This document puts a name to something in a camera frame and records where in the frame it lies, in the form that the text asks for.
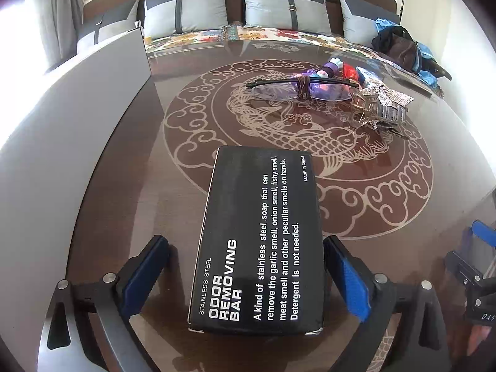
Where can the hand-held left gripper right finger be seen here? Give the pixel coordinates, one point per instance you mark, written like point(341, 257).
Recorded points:
point(350, 279)

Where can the dark bag with blue clothes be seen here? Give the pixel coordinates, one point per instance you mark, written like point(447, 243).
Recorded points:
point(426, 79)

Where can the floral sofa blanket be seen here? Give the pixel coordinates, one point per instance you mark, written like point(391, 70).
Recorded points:
point(271, 35)

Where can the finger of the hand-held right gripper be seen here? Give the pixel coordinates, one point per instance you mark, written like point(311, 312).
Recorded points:
point(463, 267)
point(484, 234)

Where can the grey curtain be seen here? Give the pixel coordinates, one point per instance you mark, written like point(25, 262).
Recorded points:
point(71, 7)

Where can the dark brown cloth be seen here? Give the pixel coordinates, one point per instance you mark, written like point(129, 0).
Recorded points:
point(438, 71)

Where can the purple plastic toy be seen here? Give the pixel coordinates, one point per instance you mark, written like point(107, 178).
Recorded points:
point(329, 71)

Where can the person's right hand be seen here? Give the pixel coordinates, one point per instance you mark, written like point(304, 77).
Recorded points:
point(480, 341)

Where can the large white cardboard box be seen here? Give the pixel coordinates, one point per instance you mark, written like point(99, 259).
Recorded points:
point(69, 124)

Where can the blue and white carton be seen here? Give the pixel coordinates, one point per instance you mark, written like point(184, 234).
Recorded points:
point(368, 76)

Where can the red foil packet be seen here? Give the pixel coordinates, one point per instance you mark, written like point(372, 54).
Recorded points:
point(350, 71)

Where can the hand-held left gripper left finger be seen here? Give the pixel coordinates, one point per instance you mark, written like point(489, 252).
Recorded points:
point(145, 275)

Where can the dark brown handbag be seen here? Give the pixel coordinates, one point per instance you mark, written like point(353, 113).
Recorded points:
point(399, 48)

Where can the rimless purple-tinted glasses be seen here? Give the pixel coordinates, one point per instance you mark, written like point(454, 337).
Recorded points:
point(279, 91)

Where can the rhinestone bow hair clip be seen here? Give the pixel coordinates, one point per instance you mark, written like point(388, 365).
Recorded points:
point(387, 102)

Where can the black printed carton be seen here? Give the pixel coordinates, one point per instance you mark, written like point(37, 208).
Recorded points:
point(259, 240)

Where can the clear plastic packet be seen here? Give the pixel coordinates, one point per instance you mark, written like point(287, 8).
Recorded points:
point(410, 81)

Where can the brown patterned glass desktop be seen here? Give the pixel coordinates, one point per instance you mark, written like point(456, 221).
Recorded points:
point(193, 97)

